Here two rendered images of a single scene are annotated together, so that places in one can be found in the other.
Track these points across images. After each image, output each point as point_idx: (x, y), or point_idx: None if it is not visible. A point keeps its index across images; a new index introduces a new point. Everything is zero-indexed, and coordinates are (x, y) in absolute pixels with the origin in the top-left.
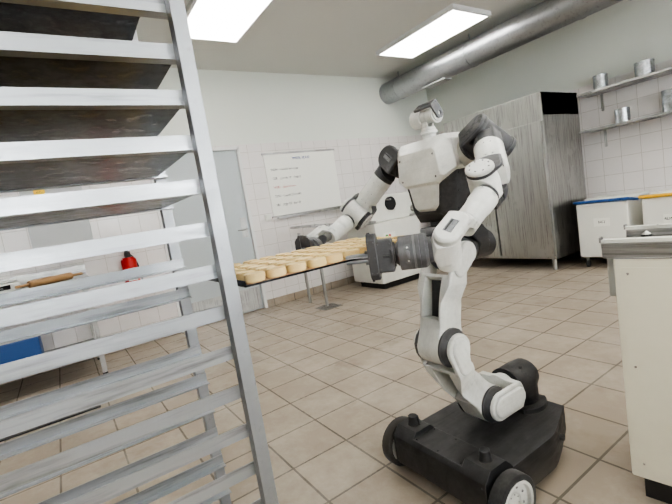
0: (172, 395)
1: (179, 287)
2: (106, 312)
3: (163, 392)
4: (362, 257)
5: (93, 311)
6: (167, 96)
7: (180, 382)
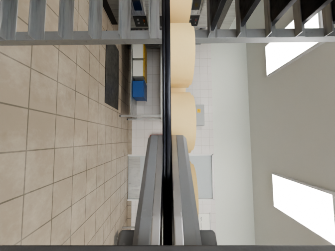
0: (62, 2)
1: (161, 31)
2: None
3: (69, 1)
4: (178, 206)
5: None
6: None
7: (72, 16)
